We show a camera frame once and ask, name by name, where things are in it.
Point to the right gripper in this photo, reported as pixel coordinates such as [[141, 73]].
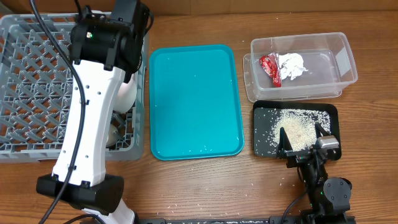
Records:
[[302, 157]]

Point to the pile of rice grains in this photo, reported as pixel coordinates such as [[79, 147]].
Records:
[[299, 126]]

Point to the white napkin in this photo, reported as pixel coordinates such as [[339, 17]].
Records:
[[290, 65]]

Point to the red snack wrapper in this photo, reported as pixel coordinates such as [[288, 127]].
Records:
[[270, 66]]

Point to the grey bowl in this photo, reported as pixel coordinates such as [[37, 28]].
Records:
[[126, 96]]

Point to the white cup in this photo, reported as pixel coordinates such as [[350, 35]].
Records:
[[113, 136]]

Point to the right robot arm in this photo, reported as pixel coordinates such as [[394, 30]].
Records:
[[328, 196]]

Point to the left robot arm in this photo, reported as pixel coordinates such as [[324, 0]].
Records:
[[105, 53]]

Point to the black tray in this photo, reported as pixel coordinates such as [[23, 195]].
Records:
[[330, 109]]

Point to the clear plastic bin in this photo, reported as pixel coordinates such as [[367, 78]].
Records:
[[327, 58]]

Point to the teal serving tray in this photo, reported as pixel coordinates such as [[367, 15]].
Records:
[[195, 109]]

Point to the grey dish rack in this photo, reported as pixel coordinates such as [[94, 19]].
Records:
[[36, 90]]

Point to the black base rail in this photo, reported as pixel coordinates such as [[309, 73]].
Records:
[[217, 220]]

